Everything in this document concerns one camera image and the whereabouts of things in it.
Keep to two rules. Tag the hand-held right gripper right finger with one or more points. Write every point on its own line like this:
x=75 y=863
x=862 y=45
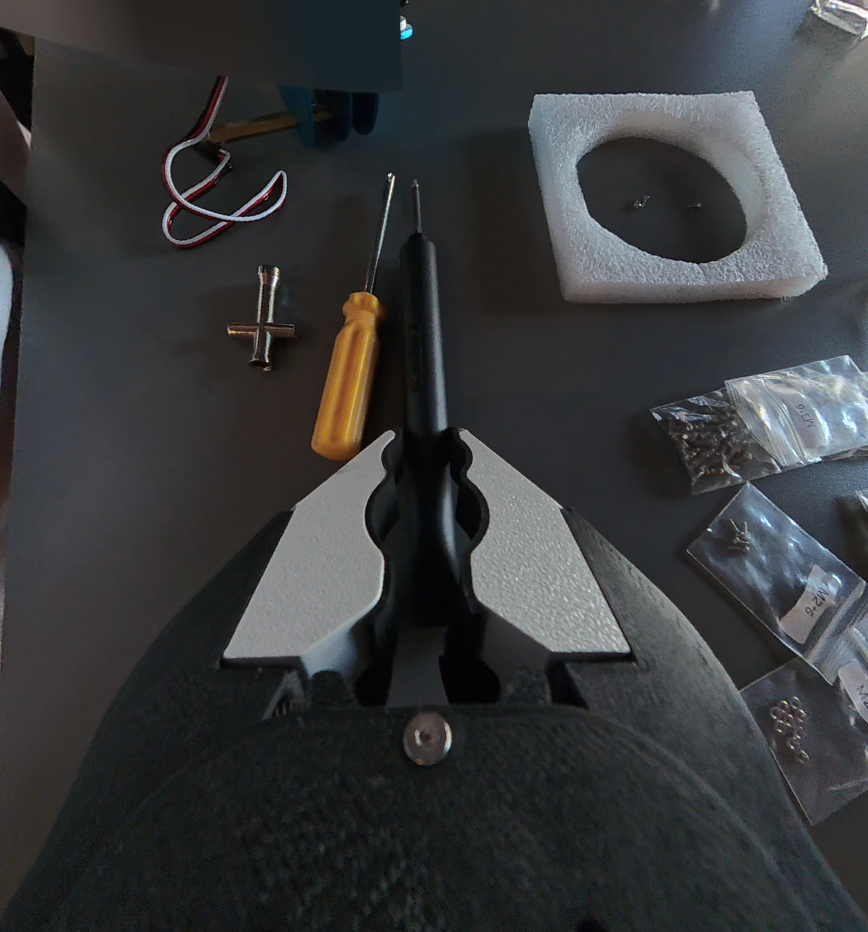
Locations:
x=543 y=575

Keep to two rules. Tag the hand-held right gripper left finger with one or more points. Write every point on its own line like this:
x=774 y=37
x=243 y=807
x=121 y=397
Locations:
x=310 y=582

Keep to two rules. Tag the black electric screwdriver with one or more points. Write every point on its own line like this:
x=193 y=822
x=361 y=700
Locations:
x=421 y=349

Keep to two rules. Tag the plastic bag of dark screws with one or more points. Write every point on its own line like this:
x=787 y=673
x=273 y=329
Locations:
x=711 y=444

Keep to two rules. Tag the plastic bag with few screws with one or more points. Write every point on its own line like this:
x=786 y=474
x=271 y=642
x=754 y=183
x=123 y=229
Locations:
x=776 y=568

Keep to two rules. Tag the metal cross wrench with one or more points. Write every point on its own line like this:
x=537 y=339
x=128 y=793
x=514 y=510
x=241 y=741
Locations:
x=263 y=331

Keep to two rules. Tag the clear labelled plastic bag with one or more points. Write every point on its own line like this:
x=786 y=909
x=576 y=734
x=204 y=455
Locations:
x=827 y=415

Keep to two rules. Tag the plastic bag of metal washers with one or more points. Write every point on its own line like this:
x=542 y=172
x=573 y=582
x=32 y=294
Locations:
x=820 y=750

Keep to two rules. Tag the white foam square with hole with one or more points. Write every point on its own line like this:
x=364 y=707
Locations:
x=696 y=280

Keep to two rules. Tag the white label plastic bag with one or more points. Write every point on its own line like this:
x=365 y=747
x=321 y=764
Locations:
x=867 y=684

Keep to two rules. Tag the crumpled clear plastic bag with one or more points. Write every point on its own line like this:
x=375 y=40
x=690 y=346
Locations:
x=842 y=14

